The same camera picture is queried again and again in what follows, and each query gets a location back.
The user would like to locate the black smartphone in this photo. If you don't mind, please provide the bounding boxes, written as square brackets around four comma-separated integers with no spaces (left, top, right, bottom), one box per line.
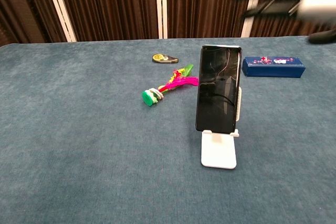
[195,45,243,134]

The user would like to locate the white square object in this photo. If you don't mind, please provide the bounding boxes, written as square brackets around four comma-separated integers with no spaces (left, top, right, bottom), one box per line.
[201,45,243,170]

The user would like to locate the blue rectangular box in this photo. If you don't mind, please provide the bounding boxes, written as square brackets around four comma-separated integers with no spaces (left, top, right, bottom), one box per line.
[241,56,307,79]

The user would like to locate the black yellow correction tape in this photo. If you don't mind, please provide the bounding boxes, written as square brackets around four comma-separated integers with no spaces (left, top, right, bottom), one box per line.
[152,54,180,65]

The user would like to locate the colourful feather shuttlecock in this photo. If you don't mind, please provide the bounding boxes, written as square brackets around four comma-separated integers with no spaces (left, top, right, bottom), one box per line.
[142,63,200,108]

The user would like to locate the teal table cloth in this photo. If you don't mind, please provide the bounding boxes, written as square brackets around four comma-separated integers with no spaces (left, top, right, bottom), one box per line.
[0,36,336,224]

